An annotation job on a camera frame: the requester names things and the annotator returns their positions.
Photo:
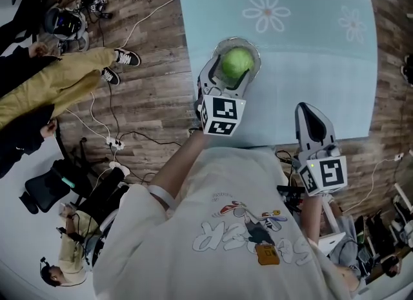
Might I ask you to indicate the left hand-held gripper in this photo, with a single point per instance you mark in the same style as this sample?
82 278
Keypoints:
222 115

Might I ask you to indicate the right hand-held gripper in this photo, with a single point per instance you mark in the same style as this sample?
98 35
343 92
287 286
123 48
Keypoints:
324 173

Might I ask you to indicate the green round vegetable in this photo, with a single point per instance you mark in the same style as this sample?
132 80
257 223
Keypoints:
237 63

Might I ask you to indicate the clear glass dish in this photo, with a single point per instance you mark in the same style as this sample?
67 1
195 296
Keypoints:
255 56

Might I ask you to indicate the person's left forearm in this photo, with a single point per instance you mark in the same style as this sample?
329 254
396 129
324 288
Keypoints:
180 163

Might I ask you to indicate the person's right forearm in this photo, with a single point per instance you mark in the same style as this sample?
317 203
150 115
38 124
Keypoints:
312 218

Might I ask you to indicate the light blue floral tablecloth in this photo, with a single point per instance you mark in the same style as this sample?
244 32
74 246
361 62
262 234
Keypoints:
306 82

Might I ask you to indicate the black equipment under table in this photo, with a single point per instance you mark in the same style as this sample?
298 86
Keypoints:
292 192

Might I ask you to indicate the black shoe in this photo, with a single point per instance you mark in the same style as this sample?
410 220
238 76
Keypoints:
407 69

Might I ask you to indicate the white power strip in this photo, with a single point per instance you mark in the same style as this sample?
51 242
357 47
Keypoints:
119 167
115 143

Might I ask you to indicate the person's white printed shirt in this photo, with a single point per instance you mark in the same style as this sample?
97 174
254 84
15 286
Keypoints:
226 244

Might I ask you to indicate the grey round headset device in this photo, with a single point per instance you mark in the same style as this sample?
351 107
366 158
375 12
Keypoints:
66 24

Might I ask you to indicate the black office chair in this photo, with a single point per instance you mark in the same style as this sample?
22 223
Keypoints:
48 189

